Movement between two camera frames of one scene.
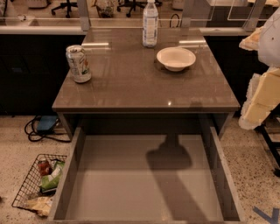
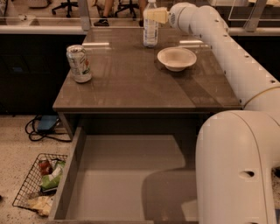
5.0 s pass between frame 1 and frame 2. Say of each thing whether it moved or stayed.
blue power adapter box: stayed
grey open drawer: stayed
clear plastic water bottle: stayed
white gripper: moved
